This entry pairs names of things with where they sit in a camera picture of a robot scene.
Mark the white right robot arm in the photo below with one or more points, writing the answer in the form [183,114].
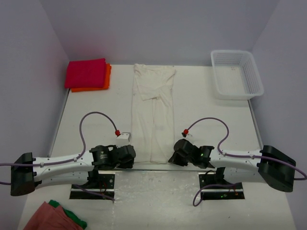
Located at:
[267,165]

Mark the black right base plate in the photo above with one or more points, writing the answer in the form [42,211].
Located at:
[218,193]

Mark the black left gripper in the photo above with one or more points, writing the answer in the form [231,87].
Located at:
[127,164]

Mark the white plastic basket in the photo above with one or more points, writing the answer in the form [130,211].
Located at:
[235,75]

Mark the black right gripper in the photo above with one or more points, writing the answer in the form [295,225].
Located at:
[176,160]

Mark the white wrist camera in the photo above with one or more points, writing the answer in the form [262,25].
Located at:
[122,139]
[186,134]

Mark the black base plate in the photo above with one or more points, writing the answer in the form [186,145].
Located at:
[218,193]
[97,187]

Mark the white t shirt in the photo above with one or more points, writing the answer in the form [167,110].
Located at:
[152,121]

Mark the folded orange t shirt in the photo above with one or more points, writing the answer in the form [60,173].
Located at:
[105,86]

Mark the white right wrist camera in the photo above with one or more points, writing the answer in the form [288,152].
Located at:
[186,134]

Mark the salmon pink cloth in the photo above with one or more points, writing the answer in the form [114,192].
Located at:
[48,217]

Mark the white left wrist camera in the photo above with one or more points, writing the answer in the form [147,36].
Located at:
[122,139]

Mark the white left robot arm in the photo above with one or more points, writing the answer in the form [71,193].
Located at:
[29,173]

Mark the green cloth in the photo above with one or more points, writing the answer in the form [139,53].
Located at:
[69,214]

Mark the folded pink t shirt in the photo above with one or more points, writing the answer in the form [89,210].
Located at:
[85,74]

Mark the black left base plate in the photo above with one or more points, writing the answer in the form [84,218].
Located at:
[97,187]

